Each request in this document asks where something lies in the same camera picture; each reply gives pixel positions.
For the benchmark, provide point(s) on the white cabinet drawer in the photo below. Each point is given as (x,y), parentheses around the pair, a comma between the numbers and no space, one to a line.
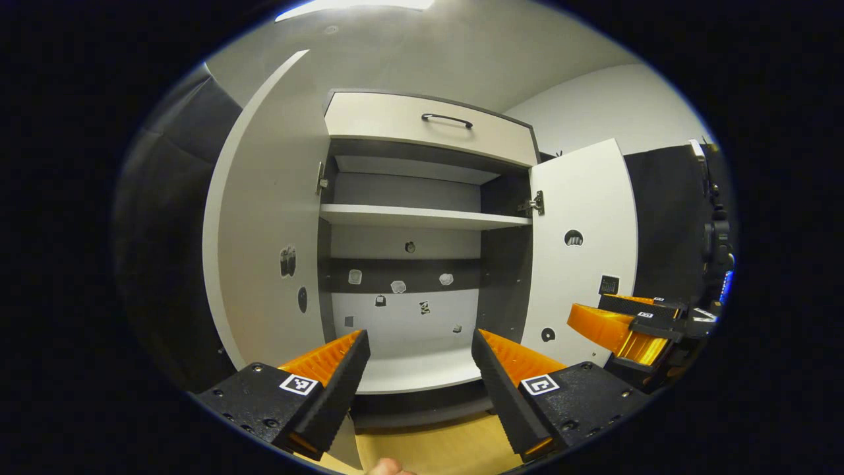
(382,122)

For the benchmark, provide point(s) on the white double-door shoe cabinet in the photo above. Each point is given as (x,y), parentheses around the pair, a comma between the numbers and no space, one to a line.
(402,310)

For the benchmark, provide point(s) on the ceiling light panel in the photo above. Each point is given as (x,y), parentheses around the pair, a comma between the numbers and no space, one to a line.
(356,6)

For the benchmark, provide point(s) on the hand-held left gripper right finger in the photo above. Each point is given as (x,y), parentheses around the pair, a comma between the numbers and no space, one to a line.
(501,396)

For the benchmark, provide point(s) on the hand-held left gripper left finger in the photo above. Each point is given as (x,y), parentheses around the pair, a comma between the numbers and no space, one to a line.
(343,389)

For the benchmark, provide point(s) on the white shoe cabinet door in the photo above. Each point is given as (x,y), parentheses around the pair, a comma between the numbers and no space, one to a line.
(264,218)
(580,198)

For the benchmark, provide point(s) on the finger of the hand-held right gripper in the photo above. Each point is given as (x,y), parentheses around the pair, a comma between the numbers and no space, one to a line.
(666,330)
(620,303)

